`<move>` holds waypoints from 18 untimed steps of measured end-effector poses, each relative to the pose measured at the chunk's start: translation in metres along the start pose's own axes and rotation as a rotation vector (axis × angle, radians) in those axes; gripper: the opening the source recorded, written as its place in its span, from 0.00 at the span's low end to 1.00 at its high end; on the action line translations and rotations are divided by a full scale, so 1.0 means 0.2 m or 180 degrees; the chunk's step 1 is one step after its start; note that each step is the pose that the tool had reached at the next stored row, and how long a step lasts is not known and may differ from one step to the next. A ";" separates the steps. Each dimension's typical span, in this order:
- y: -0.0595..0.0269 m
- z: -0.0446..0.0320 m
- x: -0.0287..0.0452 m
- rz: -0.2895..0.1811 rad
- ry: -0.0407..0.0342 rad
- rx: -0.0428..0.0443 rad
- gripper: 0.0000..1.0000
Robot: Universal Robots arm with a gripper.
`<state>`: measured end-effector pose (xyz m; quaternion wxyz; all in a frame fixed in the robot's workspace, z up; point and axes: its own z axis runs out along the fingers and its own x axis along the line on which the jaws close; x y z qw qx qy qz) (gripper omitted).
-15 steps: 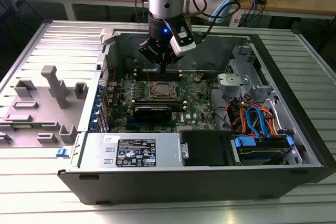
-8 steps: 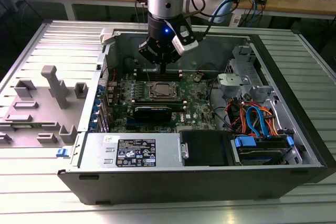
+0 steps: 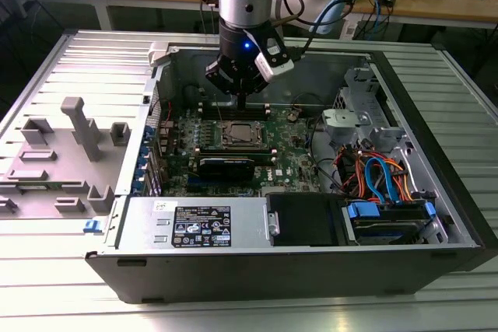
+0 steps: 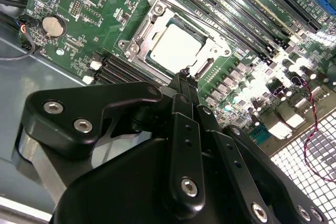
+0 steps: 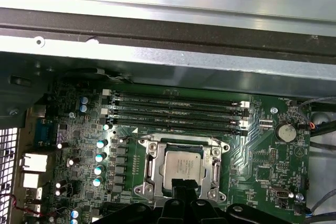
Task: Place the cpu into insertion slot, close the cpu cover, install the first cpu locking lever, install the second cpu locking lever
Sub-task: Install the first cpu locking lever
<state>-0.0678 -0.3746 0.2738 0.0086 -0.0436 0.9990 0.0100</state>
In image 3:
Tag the round silver coin battery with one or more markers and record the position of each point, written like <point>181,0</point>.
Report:
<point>293,115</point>

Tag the black RAM slot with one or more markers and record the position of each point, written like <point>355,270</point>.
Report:
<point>233,153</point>
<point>257,104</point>
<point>257,108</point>
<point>257,112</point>
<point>264,158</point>
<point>233,149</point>
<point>264,162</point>
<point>257,116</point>

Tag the grey parts rack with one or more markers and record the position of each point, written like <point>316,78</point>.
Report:
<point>66,168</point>

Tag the blue expansion slot clip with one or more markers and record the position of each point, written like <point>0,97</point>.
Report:
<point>138,186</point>
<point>148,133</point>
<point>142,164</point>
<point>144,151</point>

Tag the black and grey PC case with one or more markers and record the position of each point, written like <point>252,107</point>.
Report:
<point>233,273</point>

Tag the silver metal drive cage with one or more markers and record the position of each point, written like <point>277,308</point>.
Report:
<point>389,135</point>

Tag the small black box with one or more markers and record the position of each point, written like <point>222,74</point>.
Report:
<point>388,1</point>

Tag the blue case latch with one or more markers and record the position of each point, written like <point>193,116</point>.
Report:
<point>91,226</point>

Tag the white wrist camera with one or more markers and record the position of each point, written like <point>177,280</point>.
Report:
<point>274,71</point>

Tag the silver CPU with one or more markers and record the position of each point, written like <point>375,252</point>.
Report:
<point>243,132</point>

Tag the black graphics card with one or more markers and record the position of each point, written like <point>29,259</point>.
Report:
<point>225,170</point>

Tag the silver power supply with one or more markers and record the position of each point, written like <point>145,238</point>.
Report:
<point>136,227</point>

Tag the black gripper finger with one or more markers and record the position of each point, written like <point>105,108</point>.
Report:
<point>253,83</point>
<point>221,73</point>

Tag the hard disk in blue carrier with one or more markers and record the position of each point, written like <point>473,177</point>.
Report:
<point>385,233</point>

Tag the green motherboard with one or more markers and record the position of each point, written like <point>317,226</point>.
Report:
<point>292,161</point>

